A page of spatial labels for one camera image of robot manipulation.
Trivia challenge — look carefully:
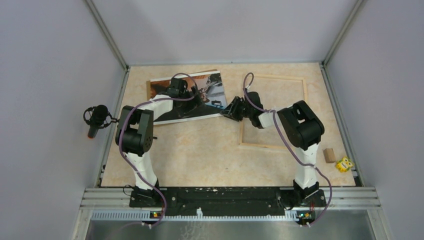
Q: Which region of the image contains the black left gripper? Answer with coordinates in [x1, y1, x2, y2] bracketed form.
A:
[177, 86, 206, 119]

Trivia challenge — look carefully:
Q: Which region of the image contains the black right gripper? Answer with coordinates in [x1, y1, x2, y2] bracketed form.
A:
[220, 96, 253, 122]

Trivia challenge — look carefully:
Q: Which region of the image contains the light wooden picture frame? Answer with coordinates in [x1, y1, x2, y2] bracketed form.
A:
[238, 74, 308, 151]

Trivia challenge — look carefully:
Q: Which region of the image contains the printed photo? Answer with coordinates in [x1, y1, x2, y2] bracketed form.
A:
[147, 70, 228, 125]

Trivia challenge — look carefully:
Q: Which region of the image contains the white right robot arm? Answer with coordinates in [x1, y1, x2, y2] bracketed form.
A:
[220, 91, 325, 206]

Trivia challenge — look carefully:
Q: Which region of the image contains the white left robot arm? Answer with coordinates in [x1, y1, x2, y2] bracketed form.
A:
[115, 76, 203, 207]

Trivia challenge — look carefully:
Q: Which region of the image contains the black microphone on stand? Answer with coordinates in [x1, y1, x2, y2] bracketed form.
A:
[83, 104, 119, 139]

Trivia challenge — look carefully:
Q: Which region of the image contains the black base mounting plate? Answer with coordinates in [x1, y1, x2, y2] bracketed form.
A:
[129, 186, 327, 217]

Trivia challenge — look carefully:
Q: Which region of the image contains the small wooden block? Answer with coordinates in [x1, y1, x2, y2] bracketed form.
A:
[323, 148, 336, 164]

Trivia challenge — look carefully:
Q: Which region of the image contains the small yellow object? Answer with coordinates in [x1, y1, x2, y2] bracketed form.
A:
[335, 156, 355, 173]

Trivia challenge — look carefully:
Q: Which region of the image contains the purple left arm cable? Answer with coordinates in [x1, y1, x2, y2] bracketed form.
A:
[118, 72, 200, 229]

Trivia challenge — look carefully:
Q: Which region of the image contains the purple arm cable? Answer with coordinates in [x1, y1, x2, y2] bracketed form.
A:
[242, 72, 333, 227]
[118, 72, 200, 229]

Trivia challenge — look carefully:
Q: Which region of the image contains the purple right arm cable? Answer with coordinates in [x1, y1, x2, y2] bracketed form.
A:
[242, 72, 333, 227]

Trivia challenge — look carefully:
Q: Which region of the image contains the aluminium front rail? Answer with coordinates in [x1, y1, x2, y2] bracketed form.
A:
[72, 186, 381, 240]

